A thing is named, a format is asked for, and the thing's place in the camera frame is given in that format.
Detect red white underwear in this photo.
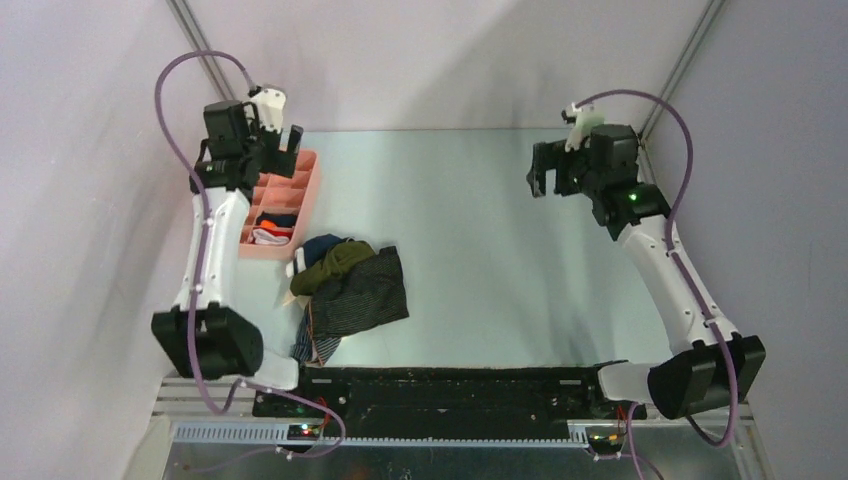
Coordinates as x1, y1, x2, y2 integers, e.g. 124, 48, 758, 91
249, 227, 293, 247

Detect navy orange underwear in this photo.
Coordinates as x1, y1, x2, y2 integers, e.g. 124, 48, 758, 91
255, 211, 298, 229

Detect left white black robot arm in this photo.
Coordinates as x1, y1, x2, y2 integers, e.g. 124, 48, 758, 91
151, 89, 303, 380

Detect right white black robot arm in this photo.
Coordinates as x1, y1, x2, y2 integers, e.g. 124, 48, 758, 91
526, 124, 766, 419

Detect dark blue underwear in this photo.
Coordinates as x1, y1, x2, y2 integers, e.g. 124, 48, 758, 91
296, 234, 347, 271

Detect olive green underwear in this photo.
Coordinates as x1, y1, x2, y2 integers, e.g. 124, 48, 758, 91
289, 240, 376, 296

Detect dark striped underwear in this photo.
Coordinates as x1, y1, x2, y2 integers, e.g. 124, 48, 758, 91
289, 246, 409, 366

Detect pink divided storage tray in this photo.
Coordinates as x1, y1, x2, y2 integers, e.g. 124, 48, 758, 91
239, 150, 321, 261

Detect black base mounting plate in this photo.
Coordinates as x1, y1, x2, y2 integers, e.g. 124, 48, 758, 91
252, 366, 630, 441

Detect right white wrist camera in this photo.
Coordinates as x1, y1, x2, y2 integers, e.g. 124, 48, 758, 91
561, 103, 605, 152

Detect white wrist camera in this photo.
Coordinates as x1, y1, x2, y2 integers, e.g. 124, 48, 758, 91
561, 103, 605, 152
248, 85, 287, 133

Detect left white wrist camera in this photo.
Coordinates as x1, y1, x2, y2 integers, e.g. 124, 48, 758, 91
248, 85, 287, 133

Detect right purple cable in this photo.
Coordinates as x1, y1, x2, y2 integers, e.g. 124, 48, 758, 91
574, 89, 740, 480

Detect left aluminium corner post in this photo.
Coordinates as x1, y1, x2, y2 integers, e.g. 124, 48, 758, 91
165, 0, 258, 151

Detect aluminium corner post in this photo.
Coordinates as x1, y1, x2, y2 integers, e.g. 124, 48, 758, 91
165, 0, 258, 151
658, 0, 728, 104

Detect right aluminium corner post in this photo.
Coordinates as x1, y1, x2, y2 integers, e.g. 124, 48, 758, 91
658, 0, 728, 104

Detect grey slotted cable duct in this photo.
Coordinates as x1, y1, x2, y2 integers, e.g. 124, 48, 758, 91
173, 422, 590, 449

